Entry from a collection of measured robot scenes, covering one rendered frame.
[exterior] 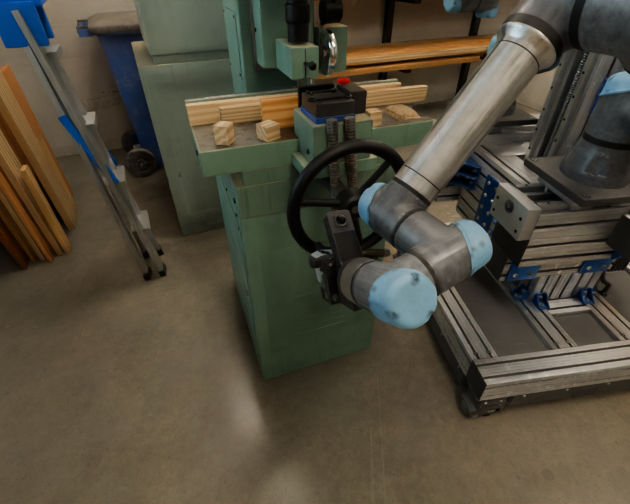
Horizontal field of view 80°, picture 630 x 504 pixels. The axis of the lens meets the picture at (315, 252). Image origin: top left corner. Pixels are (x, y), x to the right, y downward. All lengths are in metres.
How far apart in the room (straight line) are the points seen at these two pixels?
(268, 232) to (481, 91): 0.61
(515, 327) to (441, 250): 1.02
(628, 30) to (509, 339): 1.05
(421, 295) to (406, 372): 1.06
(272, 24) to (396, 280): 0.80
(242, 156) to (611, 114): 0.80
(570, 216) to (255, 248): 0.79
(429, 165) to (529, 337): 1.01
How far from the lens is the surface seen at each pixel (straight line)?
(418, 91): 1.22
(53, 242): 2.34
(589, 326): 1.66
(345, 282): 0.57
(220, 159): 0.89
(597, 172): 1.09
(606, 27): 0.65
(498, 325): 1.50
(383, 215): 0.60
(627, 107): 1.05
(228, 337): 1.63
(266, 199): 0.96
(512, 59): 0.66
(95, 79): 3.40
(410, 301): 0.47
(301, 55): 0.99
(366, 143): 0.77
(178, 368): 1.59
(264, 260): 1.06
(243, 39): 1.19
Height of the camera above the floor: 1.23
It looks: 38 degrees down
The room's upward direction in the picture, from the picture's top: straight up
